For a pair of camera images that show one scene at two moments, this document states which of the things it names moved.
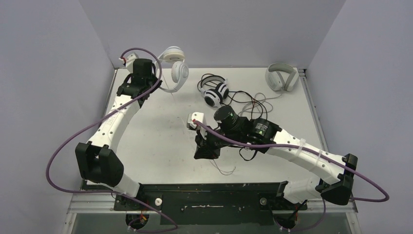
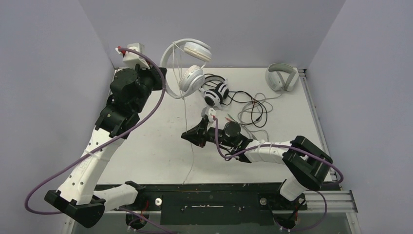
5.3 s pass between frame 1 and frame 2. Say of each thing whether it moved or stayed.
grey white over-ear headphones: stayed
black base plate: stayed
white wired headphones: moved
